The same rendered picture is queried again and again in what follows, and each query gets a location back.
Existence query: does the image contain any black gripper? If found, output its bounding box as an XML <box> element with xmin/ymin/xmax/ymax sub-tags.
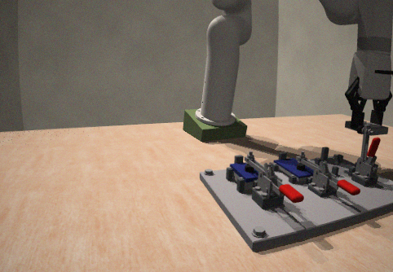
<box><xmin>345</xmin><ymin>50</ymin><xmax>392</xmax><ymax>129</ymax></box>

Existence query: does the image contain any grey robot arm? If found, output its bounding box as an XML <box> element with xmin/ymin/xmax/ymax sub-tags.
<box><xmin>196</xmin><ymin>0</ymin><xmax>393</xmax><ymax>126</ymax></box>

